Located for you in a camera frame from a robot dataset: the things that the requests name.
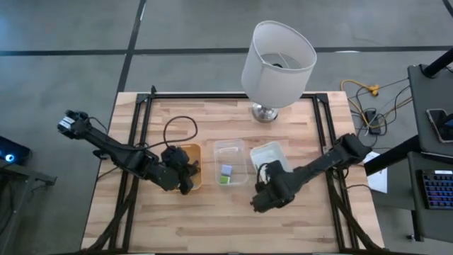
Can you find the white shade table lamp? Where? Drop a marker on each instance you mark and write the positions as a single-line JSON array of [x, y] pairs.
[[276, 81]]

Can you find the green block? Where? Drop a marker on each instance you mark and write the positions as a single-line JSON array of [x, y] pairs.
[[226, 170]]

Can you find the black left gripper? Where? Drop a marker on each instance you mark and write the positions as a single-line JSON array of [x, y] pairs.
[[174, 157]]

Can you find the clear plastic bin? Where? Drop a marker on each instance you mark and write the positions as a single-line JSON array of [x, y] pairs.
[[230, 152]]

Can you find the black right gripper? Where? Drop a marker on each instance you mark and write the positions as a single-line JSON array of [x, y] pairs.
[[279, 186]]

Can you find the white plastic bin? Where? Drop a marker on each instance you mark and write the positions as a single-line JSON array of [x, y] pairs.
[[269, 154]]

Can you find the black power brick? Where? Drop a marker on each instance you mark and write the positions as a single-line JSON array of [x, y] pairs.
[[372, 122]]

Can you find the white paper sheet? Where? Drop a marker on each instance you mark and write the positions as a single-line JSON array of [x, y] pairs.
[[377, 178]]

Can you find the black smartphone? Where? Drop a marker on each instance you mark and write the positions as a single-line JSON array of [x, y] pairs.
[[440, 124]]

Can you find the black metal stand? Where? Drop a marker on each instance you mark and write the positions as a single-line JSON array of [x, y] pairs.
[[35, 177]]

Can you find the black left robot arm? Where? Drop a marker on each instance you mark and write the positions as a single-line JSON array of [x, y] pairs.
[[117, 150]]

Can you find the backlit black keyboard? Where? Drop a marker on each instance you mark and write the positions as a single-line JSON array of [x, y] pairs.
[[439, 191]]

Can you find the dark grey side desk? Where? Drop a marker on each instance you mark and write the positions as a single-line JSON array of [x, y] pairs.
[[424, 92]]

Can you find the black device blue light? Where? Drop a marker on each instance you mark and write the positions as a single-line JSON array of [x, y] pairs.
[[17, 152]]

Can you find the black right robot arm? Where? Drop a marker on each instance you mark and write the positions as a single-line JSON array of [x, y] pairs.
[[318, 163]]

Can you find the orange wooden tray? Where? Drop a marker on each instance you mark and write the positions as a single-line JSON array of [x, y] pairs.
[[194, 152]]

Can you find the small green box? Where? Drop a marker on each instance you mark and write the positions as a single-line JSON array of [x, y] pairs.
[[224, 180]]

